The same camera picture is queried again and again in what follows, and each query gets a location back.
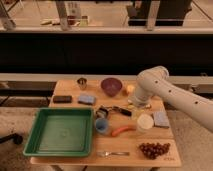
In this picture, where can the bunch of dark grapes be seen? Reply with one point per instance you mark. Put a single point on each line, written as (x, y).
(153, 150)

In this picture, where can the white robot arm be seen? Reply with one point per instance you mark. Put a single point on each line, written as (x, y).
(154, 81)

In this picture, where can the yellow orange fruit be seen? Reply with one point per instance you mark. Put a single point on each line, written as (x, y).
(130, 89)

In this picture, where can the wooden board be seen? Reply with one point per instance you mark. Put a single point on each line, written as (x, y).
(125, 142)

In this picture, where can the orange carrot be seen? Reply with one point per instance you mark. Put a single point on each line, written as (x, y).
(122, 129)

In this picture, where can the green plastic tray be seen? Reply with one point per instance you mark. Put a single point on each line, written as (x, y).
(61, 132)

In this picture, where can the blue sponge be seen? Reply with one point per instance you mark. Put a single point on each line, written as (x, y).
(86, 99)

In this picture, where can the small metal cup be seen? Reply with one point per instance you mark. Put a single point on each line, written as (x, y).
(82, 83)

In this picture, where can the silver fork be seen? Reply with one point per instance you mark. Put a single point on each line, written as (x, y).
(106, 153)

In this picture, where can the blue plastic cup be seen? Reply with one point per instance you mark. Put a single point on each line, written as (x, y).
(101, 125)

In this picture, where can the purple bowl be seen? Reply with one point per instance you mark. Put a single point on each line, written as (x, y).
(111, 86)

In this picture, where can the grey blue cloth pad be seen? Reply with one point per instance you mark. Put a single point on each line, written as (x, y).
(161, 119)

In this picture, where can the gold metal tongs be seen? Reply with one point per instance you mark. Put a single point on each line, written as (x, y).
(132, 107)

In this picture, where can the black rectangular block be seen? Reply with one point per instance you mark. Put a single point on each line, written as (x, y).
(62, 99)

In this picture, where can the black object on floor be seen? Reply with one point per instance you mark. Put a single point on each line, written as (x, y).
(16, 138)

